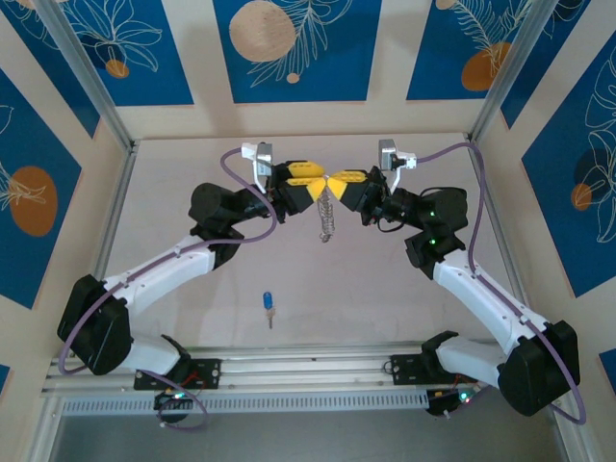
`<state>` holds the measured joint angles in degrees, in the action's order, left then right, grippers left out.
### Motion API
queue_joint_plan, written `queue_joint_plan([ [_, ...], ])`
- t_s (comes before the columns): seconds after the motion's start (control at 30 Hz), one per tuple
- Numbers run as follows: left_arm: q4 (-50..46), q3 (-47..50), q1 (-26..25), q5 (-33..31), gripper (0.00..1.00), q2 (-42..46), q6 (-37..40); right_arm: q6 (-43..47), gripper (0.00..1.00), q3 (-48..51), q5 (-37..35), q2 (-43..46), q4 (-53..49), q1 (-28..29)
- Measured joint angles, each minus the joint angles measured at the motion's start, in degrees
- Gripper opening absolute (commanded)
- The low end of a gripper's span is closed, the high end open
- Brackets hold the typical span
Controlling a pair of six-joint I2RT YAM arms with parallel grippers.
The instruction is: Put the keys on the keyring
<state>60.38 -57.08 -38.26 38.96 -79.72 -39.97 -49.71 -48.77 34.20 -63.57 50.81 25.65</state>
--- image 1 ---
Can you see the key with blue head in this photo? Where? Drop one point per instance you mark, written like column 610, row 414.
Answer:
column 267, row 300

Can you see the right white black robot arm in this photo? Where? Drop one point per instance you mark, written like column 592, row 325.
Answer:
column 481, row 298

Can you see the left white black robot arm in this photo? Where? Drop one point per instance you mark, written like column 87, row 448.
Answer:
column 159, row 264

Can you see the black controller board with LED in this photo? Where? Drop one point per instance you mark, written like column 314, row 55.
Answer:
column 440, row 406
column 166, row 400

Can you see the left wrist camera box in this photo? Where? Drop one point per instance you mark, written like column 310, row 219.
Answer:
column 264, row 159

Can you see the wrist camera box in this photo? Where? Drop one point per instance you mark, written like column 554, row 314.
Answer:
column 387, row 154
column 264, row 159

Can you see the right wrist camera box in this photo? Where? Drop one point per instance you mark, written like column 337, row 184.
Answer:
column 387, row 154

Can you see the aluminium table side rail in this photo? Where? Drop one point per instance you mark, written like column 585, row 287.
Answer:
column 500, row 236
column 121, row 192

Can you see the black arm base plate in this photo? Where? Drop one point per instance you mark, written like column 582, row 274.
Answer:
column 207, row 373
column 404, row 368

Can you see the aluminium frame post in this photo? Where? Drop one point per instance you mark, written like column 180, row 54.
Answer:
column 87, row 67
column 520, row 67

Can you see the long aluminium mounting rail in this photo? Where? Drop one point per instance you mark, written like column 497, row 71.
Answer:
column 313, row 373

